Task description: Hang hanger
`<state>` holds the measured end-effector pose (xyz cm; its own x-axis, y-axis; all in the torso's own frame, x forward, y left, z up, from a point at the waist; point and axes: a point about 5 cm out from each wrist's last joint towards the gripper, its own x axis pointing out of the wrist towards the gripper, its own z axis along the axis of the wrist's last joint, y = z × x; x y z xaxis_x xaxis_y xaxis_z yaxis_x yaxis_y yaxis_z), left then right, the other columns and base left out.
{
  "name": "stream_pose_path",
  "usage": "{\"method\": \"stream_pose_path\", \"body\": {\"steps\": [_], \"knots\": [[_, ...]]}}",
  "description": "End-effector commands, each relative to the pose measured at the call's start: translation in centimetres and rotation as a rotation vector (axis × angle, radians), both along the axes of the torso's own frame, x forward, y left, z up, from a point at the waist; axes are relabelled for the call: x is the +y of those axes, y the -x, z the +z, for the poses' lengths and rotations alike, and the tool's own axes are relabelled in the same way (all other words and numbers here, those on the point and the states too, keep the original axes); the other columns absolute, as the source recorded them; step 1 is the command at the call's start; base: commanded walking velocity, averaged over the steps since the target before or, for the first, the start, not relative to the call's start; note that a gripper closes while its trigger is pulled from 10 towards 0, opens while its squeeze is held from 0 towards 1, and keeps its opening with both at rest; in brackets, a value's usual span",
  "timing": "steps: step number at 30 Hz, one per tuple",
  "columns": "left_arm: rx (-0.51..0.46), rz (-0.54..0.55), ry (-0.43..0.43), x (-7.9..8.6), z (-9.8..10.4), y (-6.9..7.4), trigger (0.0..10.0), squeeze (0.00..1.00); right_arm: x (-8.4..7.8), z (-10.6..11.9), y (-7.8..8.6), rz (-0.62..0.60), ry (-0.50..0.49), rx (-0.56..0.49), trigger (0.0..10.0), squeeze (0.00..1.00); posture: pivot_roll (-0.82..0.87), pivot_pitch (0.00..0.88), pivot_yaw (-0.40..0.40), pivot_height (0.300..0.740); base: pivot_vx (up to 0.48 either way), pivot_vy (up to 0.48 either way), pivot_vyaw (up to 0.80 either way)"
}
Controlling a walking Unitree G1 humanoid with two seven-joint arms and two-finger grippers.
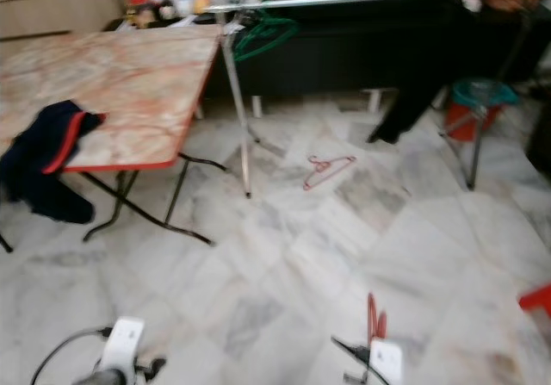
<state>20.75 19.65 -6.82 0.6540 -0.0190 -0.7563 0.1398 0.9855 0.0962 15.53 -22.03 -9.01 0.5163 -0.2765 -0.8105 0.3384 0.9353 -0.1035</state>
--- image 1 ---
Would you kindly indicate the navy shirt with red stripe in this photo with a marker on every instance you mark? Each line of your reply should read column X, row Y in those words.
column 43, row 161

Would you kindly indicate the green plastic clothes hanger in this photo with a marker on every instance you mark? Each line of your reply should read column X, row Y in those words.
column 263, row 36

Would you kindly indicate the red plastic clothes hanger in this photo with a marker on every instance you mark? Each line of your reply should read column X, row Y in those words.
column 372, row 316
column 323, row 175

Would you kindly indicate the marble top red edge table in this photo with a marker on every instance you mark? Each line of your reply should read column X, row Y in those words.
column 138, row 79

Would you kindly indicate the light wooden cupboard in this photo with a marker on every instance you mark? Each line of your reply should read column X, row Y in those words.
column 52, row 10

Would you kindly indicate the red lid jar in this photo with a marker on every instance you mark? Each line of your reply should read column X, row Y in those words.
column 138, row 13

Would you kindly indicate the black round doll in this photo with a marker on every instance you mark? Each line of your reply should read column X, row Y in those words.
column 164, row 10

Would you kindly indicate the white round doll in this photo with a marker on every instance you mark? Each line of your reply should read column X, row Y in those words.
column 183, row 8

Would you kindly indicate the orange round doll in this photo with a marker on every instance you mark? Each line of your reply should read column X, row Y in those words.
column 201, row 4

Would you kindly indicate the plain black garment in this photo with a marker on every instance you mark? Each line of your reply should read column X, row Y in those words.
column 417, row 96

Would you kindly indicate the red bin with teal bag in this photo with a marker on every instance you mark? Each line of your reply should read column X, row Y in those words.
column 482, row 109

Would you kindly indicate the small white tissue box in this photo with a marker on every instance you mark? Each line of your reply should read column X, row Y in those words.
column 470, row 1

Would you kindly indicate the dark grey sofa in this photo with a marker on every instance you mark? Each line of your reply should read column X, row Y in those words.
column 541, row 139

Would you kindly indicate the red plastic stool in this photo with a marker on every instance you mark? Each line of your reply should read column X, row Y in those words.
column 536, row 301

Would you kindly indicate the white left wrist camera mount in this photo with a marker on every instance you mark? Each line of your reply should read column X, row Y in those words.
column 123, row 344

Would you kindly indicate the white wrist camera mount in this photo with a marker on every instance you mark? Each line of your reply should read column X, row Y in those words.
column 386, row 363
column 123, row 344

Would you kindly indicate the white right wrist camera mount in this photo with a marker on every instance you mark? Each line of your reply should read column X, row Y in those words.
column 386, row 363

